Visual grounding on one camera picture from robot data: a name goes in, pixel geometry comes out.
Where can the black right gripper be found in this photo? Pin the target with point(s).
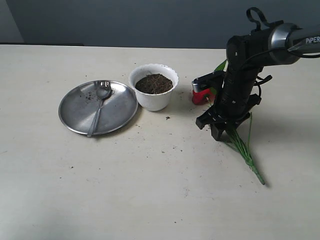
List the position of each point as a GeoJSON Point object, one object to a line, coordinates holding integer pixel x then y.
{"type": "Point", "coordinates": [234, 99]}

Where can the artificial red flower stem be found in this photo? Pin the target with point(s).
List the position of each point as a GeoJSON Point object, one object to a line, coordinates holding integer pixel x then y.
{"type": "Point", "coordinates": [231, 136]}

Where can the stainless steel spork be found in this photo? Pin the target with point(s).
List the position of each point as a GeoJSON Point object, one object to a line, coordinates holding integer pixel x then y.
{"type": "Point", "coordinates": [103, 92]}

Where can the white scalloped flower pot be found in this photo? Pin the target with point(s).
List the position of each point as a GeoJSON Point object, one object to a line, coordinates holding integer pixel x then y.
{"type": "Point", "coordinates": [153, 102]}

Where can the round stainless steel plate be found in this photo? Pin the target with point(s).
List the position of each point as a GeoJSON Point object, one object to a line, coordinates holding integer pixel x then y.
{"type": "Point", "coordinates": [79, 106]}

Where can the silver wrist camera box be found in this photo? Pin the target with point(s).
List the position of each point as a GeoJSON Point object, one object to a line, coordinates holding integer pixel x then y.
{"type": "Point", "coordinates": [211, 80]}

